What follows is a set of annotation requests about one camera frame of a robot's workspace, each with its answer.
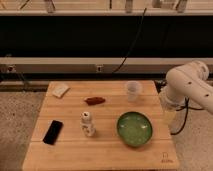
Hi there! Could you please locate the small white bottle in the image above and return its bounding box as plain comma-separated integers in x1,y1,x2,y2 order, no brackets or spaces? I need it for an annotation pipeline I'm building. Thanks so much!
81,111,95,137

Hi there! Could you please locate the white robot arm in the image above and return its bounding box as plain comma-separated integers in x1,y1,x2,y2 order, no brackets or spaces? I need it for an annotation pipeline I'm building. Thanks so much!
159,61,213,125

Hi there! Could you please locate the brown red oblong object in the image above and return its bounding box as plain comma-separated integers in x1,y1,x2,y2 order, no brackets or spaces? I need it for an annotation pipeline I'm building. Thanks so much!
85,97,105,105

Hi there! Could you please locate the clear plastic cup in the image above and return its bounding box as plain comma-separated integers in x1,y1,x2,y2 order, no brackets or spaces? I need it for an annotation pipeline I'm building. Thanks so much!
125,81,142,102

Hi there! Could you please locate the wooden board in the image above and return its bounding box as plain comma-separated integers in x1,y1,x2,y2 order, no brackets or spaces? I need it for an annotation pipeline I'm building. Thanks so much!
22,81,179,171

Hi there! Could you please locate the white sponge block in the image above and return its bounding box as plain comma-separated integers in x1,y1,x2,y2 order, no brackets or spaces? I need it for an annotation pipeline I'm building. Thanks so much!
52,84,70,98

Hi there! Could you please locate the green bowl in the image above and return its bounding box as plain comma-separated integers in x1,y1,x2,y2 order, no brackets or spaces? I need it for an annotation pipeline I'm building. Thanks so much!
116,111,153,148

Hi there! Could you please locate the black phone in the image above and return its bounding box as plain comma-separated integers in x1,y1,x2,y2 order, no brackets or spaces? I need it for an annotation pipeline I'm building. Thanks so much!
43,120,63,145

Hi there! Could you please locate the black hanging cable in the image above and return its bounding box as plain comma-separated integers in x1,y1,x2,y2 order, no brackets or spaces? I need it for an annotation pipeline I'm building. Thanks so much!
111,7,148,74

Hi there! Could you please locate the grey metal rail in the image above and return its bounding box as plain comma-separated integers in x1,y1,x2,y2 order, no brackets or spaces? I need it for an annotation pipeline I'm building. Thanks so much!
0,57,213,74

